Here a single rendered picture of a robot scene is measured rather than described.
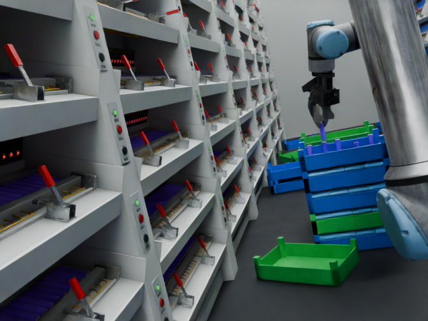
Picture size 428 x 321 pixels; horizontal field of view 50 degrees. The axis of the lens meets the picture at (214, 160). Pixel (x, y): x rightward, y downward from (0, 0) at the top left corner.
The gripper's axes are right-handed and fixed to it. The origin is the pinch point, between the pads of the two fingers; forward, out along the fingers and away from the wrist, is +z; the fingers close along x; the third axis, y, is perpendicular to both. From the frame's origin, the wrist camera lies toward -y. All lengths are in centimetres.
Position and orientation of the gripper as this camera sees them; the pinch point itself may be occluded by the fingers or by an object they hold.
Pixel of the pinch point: (320, 123)
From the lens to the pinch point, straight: 174.0
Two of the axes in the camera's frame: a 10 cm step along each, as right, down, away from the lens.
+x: 9.3, -2.4, 2.7
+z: 1.3, 9.2, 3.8
